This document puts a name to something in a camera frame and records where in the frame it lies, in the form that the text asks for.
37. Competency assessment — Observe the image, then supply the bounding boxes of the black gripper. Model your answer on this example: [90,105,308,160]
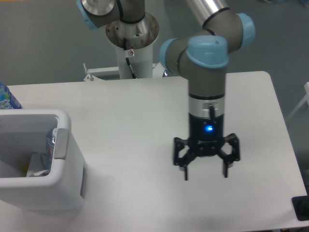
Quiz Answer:
[173,104,240,181]

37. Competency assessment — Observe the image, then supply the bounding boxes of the clear plastic bottle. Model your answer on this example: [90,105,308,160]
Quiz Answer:
[46,128,57,169]

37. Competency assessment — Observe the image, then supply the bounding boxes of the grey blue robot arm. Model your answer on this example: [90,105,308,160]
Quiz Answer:
[77,0,255,176]

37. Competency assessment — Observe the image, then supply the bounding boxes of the white trash can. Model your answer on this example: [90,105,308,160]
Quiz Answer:
[0,109,87,210]

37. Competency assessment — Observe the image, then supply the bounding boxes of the black device at table edge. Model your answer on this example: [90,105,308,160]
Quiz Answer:
[292,196,309,221]

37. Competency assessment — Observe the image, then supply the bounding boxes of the blue labelled water bottle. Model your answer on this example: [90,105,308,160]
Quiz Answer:
[0,83,23,109]

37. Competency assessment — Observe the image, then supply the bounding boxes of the white frame at right edge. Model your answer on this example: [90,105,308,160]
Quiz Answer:
[286,82,309,121]

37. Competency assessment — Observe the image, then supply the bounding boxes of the black cable on pedestal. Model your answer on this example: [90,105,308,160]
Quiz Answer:
[123,37,137,79]

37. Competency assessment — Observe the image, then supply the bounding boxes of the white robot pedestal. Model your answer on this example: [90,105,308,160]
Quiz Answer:
[84,13,168,81]

